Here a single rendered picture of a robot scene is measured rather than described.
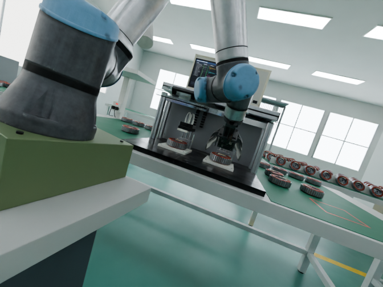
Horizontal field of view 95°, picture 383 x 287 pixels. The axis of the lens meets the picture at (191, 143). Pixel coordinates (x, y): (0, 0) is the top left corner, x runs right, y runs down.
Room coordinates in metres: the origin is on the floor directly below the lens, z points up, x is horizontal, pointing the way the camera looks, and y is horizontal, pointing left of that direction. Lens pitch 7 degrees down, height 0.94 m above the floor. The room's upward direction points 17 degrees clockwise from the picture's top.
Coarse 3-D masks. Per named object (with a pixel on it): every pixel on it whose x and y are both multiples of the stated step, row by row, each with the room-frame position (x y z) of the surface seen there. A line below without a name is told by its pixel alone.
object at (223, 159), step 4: (212, 152) 0.89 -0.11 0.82; (216, 152) 0.93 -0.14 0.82; (212, 156) 0.86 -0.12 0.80; (216, 156) 0.84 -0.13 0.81; (220, 156) 0.84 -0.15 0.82; (224, 156) 0.91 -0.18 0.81; (212, 160) 0.86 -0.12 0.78; (216, 160) 0.84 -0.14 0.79; (220, 160) 0.83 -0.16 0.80; (224, 160) 0.83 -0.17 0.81; (228, 160) 0.84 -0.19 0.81; (224, 164) 0.84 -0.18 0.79; (228, 164) 0.85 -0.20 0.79
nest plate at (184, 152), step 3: (159, 144) 0.87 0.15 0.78; (162, 144) 0.89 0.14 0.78; (165, 144) 0.92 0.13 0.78; (165, 147) 0.87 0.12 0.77; (168, 147) 0.86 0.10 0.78; (171, 147) 0.87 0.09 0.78; (174, 150) 0.86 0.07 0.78; (177, 150) 0.85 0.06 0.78; (180, 150) 0.87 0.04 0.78; (183, 150) 0.89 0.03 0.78; (186, 150) 0.92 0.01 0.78; (189, 150) 0.95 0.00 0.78; (180, 153) 0.85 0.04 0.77; (183, 153) 0.85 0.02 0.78; (186, 153) 0.88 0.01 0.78
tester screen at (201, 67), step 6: (198, 60) 1.07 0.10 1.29; (198, 66) 1.07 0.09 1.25; (204, 66) 1.06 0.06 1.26; (210, 66) 1.06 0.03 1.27; (198, 72) 1.07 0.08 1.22; (204, 72) 1.06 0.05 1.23; (210, 72) 1.05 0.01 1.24; (216, 72) 1.05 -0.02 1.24; (192, 78) 1.07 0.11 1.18; (192, 84) 1.07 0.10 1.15
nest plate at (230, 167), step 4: (208, 156) 0.95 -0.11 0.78; (204, 160) 0.83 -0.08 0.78; (208, 160) 0.84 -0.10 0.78; (212, 164) 0.82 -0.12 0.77; (216, 164) 0.82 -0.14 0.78; (220, 164) 0.83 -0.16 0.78; (232, 164) 0.93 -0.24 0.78; (224, 168) 0.81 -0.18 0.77; (228, 168) 0.80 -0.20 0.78; (232, 168) 0.82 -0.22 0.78
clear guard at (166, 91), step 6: (162, 90) 0.83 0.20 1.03; (168, 90) 0.83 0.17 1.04; (162, 96) 0.80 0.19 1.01; (168, 96) 0.80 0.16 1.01; (174, 96) 0.80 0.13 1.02; (180, 96) 0.80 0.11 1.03; (186, 96) 0.81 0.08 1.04; (186, 102) 0.78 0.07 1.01; (192, 102) 0.78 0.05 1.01; (198, 102) 0.78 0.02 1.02; (204, 102) 0.78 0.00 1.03; (204, 108) 0.76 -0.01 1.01
